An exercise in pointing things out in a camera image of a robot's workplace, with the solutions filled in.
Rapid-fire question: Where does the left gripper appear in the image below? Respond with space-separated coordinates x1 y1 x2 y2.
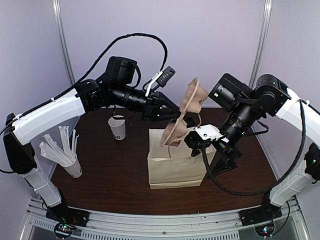
111 81 183 122

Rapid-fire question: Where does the cardboard cup carrier tray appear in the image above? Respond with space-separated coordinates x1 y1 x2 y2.
160 77 209 147

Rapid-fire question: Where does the brown paper bag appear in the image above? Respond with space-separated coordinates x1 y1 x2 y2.
147 129 207 190

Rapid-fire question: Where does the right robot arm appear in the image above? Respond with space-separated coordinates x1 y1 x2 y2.
208 73 320 221

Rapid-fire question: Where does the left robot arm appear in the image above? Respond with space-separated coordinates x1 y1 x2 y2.
3 56 181 222

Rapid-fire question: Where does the white cup holding straws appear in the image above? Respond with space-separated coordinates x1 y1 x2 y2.
62 155 83 179

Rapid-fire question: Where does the paper wrapped straws bundle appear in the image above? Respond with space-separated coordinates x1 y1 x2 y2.
39 126 79 167

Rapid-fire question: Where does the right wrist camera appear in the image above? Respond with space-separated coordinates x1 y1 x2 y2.
184 124 229 157

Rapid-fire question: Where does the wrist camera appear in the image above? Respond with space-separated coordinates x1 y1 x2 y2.
144 66 176 97
184 124 229 157

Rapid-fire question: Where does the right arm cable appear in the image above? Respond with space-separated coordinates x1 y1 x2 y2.
201 99 307 197

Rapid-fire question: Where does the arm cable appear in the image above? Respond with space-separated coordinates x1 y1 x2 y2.
201 99 307 197
0 33 169 173

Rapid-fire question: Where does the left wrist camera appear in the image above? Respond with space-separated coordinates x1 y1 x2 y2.
144 66 176 97

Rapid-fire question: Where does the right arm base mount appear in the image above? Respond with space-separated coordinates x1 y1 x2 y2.
239 206 282 238

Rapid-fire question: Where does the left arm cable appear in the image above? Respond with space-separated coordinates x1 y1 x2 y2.
0 33 169 173

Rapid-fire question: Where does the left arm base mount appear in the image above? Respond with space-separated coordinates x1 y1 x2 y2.
45 207 90 239

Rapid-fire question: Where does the left aluminium frame post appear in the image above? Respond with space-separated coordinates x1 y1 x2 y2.
52 0 75 85

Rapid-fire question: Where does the aluminium frame post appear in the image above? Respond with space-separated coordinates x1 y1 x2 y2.
52 0 75 85
249 0 273 88

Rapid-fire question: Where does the right aluminium frame post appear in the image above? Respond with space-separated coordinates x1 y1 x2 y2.
249 0 273 88

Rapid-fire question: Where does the aluminium front rail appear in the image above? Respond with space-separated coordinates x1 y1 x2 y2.
17 204 311 240

